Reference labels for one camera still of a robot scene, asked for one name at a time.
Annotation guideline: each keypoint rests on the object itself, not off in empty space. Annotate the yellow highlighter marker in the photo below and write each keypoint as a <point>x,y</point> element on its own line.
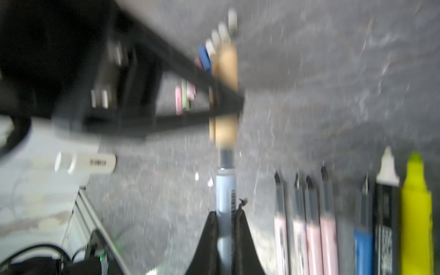
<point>417,248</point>

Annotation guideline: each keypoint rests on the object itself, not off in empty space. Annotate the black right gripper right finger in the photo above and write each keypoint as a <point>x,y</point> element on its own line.
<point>246,260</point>

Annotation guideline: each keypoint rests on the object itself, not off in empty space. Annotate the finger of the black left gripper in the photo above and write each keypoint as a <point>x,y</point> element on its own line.
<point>127,87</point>

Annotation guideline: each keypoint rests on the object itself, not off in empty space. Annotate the purple capped pink pen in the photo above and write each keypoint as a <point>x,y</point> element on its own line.
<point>328,226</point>

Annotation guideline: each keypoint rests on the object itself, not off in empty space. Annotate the green pen cap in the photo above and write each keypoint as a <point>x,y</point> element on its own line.
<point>185,99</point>

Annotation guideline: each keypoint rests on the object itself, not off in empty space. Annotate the aluminium front rail frame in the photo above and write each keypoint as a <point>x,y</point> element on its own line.
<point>91,248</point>

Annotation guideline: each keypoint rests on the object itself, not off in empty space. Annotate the blue pen cap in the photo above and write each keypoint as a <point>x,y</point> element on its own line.
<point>204,58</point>

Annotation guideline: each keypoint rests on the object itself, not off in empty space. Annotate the light pink capped pen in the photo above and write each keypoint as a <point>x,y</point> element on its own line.
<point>280,228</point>

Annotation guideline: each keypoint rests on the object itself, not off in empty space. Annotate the green capped pink pen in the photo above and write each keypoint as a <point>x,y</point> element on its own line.
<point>299,229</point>

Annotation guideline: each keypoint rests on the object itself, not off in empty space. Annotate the white plastic bottle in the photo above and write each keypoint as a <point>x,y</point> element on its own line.
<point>81,163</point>

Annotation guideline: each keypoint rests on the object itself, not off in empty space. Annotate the black marker white cap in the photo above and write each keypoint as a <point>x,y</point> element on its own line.
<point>386,217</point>

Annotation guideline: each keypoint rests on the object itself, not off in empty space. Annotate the light pink pen cap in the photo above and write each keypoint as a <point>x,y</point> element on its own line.
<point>178,101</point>

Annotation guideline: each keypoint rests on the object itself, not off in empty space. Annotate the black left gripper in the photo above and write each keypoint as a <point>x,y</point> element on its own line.
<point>44,47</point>

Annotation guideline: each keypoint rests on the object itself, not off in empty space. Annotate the translucent yellow highlighter cap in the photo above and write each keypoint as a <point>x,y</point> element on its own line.
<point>216,39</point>

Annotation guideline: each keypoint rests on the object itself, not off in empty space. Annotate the purple pen cap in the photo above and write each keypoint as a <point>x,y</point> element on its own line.
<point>198,63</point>

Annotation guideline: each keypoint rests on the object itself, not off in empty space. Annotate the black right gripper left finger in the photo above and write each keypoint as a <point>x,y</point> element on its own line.
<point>205,259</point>

